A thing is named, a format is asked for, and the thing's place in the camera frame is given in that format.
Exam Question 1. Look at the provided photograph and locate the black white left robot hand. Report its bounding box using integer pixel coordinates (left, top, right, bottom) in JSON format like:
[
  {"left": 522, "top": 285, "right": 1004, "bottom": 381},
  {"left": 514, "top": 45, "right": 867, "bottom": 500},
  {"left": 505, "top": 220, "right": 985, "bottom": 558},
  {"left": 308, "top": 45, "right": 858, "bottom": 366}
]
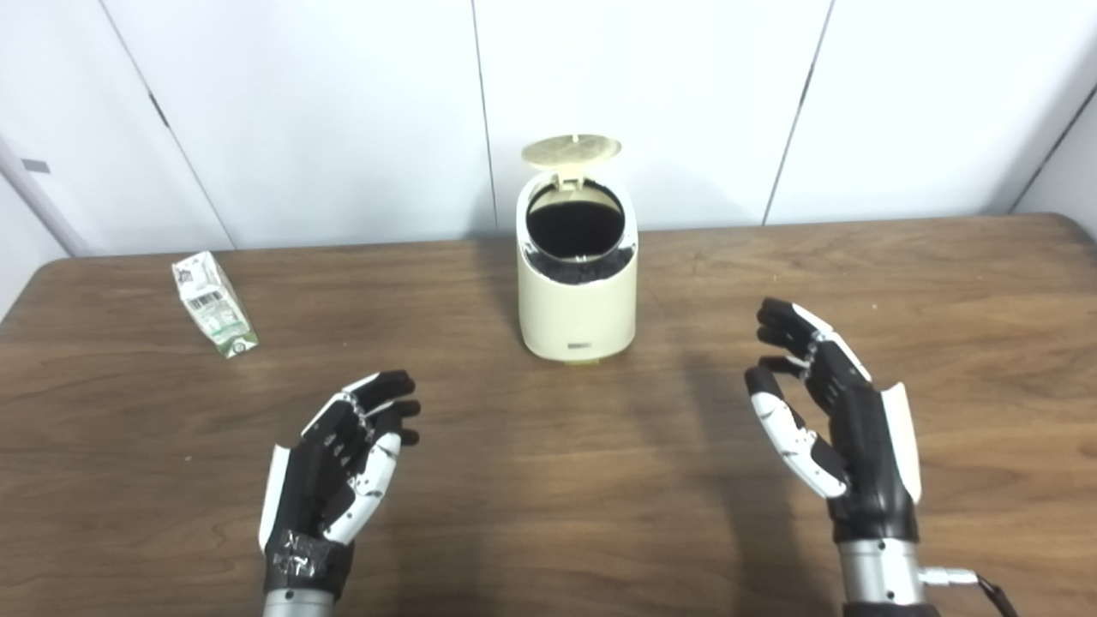
[{"left": 258, "top": 370, "right": 422, "bottom": 601}]

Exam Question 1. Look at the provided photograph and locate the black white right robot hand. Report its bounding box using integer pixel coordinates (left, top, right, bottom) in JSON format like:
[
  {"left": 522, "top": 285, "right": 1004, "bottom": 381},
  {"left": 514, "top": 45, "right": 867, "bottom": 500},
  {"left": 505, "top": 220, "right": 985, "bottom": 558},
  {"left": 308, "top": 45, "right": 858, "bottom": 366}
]
[{"left": 744, "top": 297, "right": 923, "bottom": 545}]

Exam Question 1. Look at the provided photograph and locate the white green milk carton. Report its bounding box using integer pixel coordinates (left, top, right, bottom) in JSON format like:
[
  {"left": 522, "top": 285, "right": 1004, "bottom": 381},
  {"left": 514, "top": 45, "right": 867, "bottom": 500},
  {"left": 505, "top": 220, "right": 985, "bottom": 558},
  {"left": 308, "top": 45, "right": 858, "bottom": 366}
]
[{"left": 171, "top": 250, "right": 259, "bottom": 359}]

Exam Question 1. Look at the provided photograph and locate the cream round bin lid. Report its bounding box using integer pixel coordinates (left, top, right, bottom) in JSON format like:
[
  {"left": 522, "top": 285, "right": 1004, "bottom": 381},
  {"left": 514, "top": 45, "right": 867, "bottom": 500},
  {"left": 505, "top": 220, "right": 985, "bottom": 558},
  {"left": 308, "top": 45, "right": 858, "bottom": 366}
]
[{"left": 521, "top": 133, "right": 623, "bottom": 189}]

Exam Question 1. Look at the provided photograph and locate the cream-colored bin body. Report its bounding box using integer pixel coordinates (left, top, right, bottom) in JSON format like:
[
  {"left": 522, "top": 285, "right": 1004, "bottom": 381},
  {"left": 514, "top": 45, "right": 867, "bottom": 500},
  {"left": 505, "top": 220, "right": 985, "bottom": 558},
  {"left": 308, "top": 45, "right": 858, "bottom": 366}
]
[{"left": 516, "top": 169, "right": 638, "bottom": 368}]

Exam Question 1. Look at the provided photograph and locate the black bin liner bag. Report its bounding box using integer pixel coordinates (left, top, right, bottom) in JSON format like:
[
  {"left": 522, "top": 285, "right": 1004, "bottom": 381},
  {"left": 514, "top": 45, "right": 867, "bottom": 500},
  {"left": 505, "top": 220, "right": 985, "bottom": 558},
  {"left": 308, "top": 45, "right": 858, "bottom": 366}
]
[{"left": 525, "top": 182, "right": 635, "bottom": 284}]

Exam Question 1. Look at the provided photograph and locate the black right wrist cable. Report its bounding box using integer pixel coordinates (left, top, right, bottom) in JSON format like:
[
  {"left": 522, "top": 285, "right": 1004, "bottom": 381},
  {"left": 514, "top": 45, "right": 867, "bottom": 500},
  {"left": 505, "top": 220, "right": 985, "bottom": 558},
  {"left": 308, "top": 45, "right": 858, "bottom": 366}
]
[{"left": 919, "top": 566, "right": 1016, "bottom": 617}]

